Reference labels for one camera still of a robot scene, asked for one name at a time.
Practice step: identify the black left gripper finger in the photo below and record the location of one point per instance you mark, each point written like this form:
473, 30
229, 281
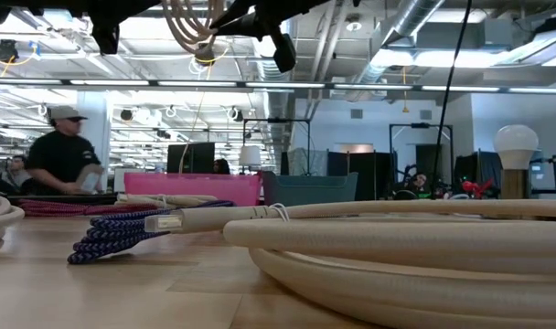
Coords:
134, 5

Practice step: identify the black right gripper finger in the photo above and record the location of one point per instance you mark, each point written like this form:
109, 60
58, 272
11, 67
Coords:
246, 23

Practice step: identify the ceiling light strip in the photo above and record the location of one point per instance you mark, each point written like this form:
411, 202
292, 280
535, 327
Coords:
282, 85

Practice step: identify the white shade table lamp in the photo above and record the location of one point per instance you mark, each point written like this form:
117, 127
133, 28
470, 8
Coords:
249, 155

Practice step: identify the person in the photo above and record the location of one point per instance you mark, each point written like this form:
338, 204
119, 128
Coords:
17, 171
221, 166
60, 155
419, 183

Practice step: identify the teal plastic bin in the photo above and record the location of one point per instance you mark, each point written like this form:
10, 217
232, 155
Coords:
305, 188

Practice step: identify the black background monitor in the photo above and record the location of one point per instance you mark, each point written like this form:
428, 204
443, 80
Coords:
191, 157

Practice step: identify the red plastic tray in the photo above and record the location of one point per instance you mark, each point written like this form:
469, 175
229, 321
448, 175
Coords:
191, 188

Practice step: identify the white bulb lamp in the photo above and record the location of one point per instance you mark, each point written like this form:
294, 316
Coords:
516, 141

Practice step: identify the silver ceiling duct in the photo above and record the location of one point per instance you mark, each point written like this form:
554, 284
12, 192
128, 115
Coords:
410, 18

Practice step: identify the black metal frame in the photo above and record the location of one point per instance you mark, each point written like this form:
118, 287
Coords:
54, 199

